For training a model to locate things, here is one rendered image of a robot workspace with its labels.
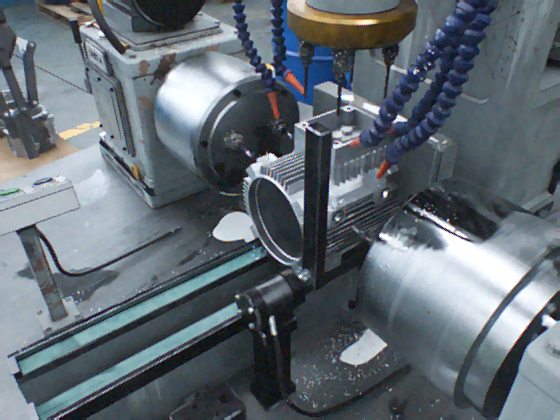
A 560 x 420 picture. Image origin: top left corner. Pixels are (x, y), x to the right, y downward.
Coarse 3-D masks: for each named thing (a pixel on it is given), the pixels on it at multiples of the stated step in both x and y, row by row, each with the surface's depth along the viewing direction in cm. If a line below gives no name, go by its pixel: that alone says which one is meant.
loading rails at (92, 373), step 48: (192, 288) 86; (240, 288) 93; (336, 288) 93; (48, 336) 77; (96, 336) 78; (144, 336) 84; (192, 336) 78; (240, 336) 82; (48, 384) 77; (96, 384) 72; (144, 384) 74; (192, 384) 81
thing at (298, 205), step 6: (258, 162) 85; (252, 168) 84; (258, 168) 84; (390, 168) 85; (396, 168) 85; (252, 174) 85; (258, 174) 84; (384, 174) 86; (390, 174) 86; (300, 198) 76; (294, 204) 77; (300, 204) 76; (300, 210) 76; (300, 216) 77; (252, 228) 92; (300, 264) 84; (294, 270) 85; (300, 270) 83
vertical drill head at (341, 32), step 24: (288, 0) 74; (312, 0) 69; (336, 0) 67; (360, 0) 66; (384, 0) 67; (408, 0) 72; (288, 24) 72; (312, 24) 67; (336, 24) 66; (360, 24) 65; (384, 24) 66; (408, 24) 68; (312, 48) 76; (336, 48) 68; (360, 48) 68; (384, 48) 76; (336, 72) 71; (384, 96) 80
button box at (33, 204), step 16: (16, 192) 82; (32, 192) 81; (48, 192) 82; (64, 192) 84; (0, 208) 79; (16, 208) 80; (32, 208) 82; (48, 208) 83; (64, 208) 84; (0, 224) 79; (16, 224) 81
